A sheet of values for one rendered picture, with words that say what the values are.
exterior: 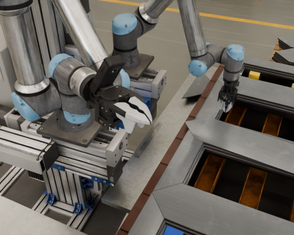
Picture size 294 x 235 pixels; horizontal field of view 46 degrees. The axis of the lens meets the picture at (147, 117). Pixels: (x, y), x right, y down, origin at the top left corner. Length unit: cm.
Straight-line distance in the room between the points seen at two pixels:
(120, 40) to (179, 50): 248
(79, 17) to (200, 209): 79
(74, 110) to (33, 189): 140
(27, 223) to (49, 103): 40
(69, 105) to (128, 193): 73
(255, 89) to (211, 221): 91
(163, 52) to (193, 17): 262
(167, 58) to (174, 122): 204
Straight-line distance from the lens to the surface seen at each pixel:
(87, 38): 105
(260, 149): 162
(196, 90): 215
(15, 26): 111
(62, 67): 93
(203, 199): 138
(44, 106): 124
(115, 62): 77
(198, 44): 148
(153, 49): 412
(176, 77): 360
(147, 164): 172
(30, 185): 236
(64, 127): 137
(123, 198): 159
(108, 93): 81
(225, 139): 163
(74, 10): 107
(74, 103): 97
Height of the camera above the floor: 193
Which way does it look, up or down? 39 degrees down
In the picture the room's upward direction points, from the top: straight up
